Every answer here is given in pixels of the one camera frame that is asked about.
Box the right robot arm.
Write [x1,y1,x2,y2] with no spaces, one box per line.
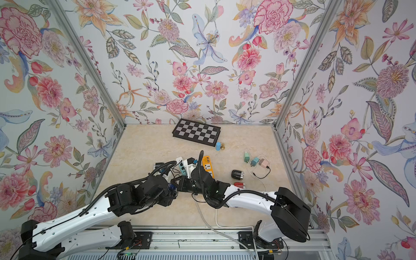
[172,159,311,243]

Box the white power strip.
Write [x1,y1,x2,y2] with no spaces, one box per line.
[176,157,189,178]

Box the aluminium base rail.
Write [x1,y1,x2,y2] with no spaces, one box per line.
[51,227,335,260]

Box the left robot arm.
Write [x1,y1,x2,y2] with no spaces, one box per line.
[12,175,178,260]

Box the white power strip cord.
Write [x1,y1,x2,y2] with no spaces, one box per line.
[214,207,261,260]

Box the teal charger on white strip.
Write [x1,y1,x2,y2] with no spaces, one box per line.
[179,163,187,176]

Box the blue electric shaver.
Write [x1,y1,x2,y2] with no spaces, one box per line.
[168,184,176,192]

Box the brown charger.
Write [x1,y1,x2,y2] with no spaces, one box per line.
[258,159,270,169]

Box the black white chessboard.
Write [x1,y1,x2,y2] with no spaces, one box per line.
[172,119,221,147]

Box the orange power strip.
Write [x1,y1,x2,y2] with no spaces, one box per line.
[202,156,215,178]

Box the red electric shaver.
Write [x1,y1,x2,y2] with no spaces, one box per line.
[234,182,246,189]

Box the light green USB charger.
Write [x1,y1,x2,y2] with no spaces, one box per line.
[244,152,250,163]

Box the left aluminium corner post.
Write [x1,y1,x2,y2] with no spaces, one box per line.
[45,0,126,132]

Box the teal USB charger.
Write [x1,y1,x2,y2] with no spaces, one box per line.
[250,157,260,167]

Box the thin white USB cable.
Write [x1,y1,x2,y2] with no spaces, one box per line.
[245,151,273,192]

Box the aluminium corner post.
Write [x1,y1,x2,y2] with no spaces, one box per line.
[273,1,341,132]
[45,0,126,132]

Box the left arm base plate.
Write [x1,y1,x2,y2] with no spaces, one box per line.
[106,231,153,250]

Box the grey power strip cord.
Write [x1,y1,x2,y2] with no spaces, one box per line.
[194,198,257,260]

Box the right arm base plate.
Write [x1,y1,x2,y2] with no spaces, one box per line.
[238,231,284,250]

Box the right aluminium corner post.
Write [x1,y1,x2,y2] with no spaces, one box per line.
[273,1,341,132]

